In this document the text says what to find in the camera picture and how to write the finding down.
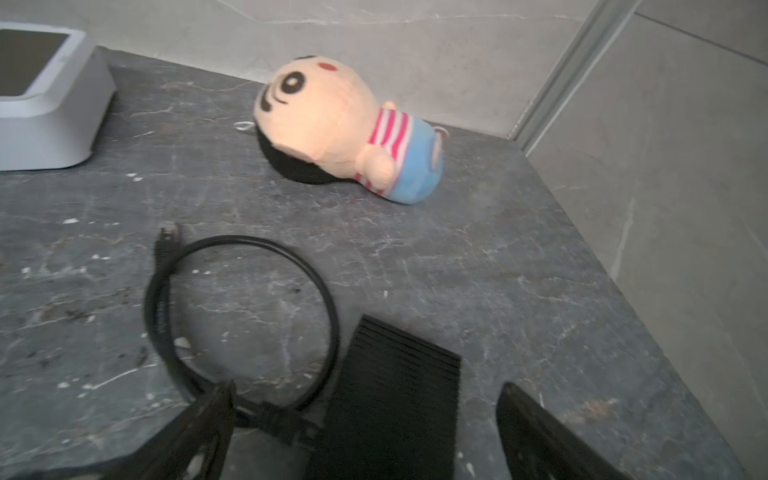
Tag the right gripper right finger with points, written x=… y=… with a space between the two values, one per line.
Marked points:
x=537 y=446

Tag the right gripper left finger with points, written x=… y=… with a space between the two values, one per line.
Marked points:
x=194 y=445

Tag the black ribbed network switch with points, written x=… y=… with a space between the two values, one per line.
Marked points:
x=393 y=413

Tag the cartoon boy plush doll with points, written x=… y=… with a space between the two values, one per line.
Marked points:
x=318 y=122

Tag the white digital clock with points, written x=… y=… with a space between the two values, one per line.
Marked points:
x=56 y=89

